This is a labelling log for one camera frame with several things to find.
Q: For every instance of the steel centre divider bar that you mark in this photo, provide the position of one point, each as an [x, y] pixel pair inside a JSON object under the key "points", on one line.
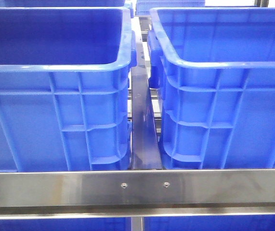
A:
{"points": [[145, 150]]}

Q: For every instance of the blue crate lower right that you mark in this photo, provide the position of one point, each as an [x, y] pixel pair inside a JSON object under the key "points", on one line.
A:
{"points": [[211, 223]]}

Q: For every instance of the stainless steel front rail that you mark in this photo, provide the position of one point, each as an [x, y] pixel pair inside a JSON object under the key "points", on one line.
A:
{"points": [[137, 193]]}

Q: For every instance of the blue crate rear left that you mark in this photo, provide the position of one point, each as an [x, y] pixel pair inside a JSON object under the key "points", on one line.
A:
{"points": [[64, 3]]}

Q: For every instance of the blue plastic crate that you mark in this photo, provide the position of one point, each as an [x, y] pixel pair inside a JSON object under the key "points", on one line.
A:
{"points": [[215, 69], [64, 88]]}

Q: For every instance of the blue plastic crate right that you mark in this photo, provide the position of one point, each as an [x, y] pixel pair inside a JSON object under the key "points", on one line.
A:
{"points": [[215, 69]]}

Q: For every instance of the blue plastic crate left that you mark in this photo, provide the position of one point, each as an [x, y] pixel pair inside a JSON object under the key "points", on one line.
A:
{"points": [[64, 88]]}

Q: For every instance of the blue crate lower left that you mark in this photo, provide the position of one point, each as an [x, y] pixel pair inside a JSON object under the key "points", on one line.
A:
{"points": [[78, 224]]}

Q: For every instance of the blue crate rear right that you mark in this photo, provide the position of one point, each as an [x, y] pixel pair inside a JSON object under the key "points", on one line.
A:
{"points": [[143, 6]]}

